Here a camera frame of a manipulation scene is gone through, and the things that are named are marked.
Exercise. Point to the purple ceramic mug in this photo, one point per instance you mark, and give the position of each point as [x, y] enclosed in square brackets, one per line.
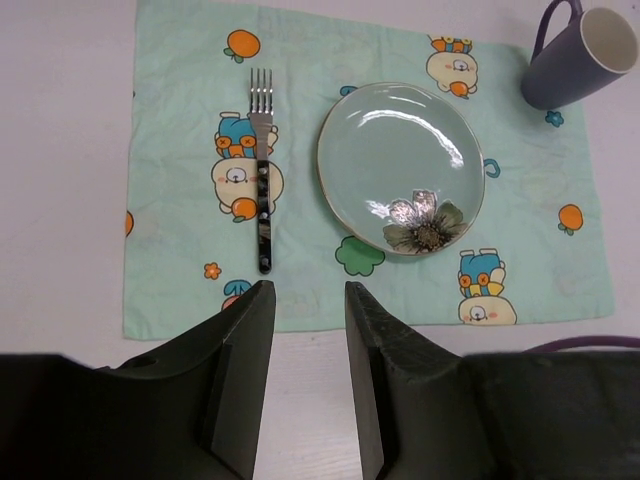
[597, 47]

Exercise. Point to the green flower plate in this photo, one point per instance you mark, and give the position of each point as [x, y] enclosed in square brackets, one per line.
[400, 168]

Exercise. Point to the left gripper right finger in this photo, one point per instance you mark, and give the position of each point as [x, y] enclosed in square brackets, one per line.
[567, 409]

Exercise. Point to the fork with black handle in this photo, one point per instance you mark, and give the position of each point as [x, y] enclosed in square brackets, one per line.
[261, 121]

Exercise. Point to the green cartoon placemat cloth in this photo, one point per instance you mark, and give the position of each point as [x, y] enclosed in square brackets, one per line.
[191, 248]

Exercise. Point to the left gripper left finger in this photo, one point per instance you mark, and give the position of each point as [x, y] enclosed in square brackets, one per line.
[188, 409]

